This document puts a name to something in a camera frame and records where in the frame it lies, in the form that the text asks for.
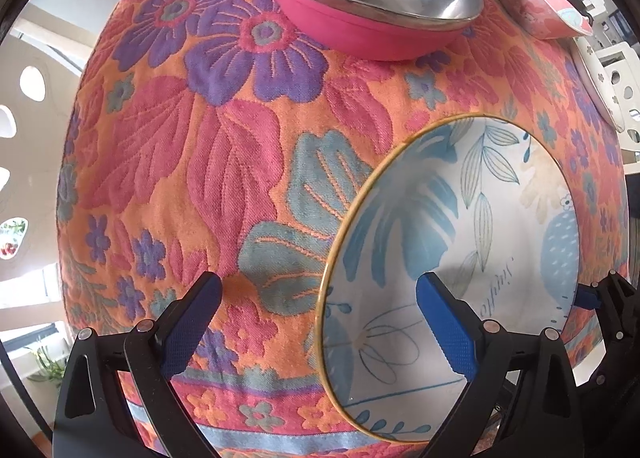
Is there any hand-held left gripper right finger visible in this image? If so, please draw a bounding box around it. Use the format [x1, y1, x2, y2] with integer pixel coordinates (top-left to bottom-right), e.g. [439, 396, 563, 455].
[416, 272, 583, 458]

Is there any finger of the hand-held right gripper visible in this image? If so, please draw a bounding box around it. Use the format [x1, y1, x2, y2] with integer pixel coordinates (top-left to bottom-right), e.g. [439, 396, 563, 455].
[575, 270, 640, 389]

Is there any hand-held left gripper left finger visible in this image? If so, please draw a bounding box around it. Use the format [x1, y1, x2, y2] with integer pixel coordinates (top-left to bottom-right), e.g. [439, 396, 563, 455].
[51, 272, 223, 458]

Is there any white plate with blue leaves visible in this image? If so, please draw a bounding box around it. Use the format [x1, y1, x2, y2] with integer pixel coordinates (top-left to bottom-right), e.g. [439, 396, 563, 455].
[315, 114, 581, 444]

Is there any green potted plant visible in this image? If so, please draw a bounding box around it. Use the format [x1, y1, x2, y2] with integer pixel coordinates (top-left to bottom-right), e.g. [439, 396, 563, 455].
[25, 343, 68, 384]

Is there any orange floral quilted cloth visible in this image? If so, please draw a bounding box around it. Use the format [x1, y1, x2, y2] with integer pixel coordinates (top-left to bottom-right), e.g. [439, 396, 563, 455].
[55, 0, 631, 458]

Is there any white floral plate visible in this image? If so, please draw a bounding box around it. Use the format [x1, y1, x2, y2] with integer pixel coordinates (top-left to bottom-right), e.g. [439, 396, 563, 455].
[570, 35, 626, 133]

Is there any white chair with oval holes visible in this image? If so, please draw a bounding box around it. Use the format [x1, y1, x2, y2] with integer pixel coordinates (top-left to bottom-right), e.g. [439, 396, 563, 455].
[595, 42, 640, 149]

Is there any pink steel bowl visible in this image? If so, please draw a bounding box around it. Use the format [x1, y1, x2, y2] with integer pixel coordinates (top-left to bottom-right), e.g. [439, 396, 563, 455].
[264, 0, 485, 62]

